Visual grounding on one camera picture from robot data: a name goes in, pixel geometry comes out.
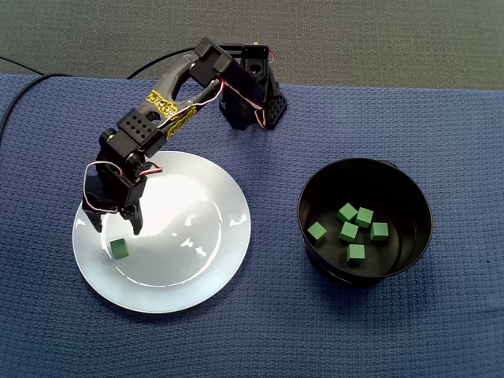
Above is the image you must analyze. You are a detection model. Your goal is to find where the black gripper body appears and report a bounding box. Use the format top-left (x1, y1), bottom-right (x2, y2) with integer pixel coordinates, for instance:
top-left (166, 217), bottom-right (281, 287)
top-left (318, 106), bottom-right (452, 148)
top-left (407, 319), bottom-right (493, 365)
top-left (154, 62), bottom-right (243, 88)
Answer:
top-left (80, 162), bottom-right (150, 214)

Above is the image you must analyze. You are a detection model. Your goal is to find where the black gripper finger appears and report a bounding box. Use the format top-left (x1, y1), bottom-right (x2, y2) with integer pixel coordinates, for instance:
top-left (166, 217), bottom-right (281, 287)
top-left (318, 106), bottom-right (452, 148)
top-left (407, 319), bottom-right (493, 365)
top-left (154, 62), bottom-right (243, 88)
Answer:
top-left (82, 204), bottom-right (105, 234)
top-left (119, 202), bottom-right (143, 237)

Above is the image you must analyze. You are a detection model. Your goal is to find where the small green cube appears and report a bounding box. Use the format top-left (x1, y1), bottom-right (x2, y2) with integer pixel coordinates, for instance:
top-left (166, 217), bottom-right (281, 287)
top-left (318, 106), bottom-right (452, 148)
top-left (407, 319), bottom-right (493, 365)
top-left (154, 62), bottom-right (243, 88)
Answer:
top-left (306, 221), bottom-right (328, 245)
top-left (354, 206), bottom-right (375, 229)
top-left (346, 243), bottom-right (366, 265)
top-left (339, 220), bottom-right (360, 243)
top-left (109, 238), bottom-right (130, 261)
top-left (369, 221), bottom-right (390, 242)
top-left (336, 202), bottom-right (359, 224)

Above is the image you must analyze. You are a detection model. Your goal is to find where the white round plate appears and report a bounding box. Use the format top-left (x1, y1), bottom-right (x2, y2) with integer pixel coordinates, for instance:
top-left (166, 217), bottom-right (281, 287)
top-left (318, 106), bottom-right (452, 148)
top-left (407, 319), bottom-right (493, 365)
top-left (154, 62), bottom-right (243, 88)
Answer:
top-left (72, 150), bottom-right (252, 315)

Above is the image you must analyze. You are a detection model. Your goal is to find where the black metal bucket container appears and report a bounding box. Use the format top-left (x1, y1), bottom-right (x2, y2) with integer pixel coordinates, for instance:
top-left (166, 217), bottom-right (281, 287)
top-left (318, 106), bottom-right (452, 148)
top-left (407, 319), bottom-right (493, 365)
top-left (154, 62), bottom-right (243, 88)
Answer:
top-left (296, 157), bottom-right (435, 287)

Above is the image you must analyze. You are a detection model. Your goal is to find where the blue woven table cloth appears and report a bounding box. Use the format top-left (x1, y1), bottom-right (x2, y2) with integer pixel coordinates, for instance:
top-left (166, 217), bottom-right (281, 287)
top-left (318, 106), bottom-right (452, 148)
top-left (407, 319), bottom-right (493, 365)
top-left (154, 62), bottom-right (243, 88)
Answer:
top-left (0, 73), bottom-right (504, 378)

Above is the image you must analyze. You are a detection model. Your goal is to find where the white red servo wire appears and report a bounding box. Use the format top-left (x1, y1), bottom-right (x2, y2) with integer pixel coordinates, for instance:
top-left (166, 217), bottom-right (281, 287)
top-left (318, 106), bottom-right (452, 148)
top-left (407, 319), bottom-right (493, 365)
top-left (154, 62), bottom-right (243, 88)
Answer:
top-left (82, 160), bottom-right (121, 217)

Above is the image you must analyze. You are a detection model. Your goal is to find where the thick black cable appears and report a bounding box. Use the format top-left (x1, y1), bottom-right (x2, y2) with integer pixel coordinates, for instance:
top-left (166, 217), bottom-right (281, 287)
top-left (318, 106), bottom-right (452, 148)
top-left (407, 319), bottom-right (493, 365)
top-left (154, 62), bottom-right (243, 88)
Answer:
top-left (0, 46), bottom-right (198, 137)

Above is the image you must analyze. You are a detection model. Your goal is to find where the thin black cable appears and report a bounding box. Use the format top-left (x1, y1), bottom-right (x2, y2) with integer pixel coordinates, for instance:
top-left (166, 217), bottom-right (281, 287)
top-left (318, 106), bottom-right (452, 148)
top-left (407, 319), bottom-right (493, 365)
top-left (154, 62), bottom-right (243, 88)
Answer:
top-left (0, 56), bottom-right (44, 76)

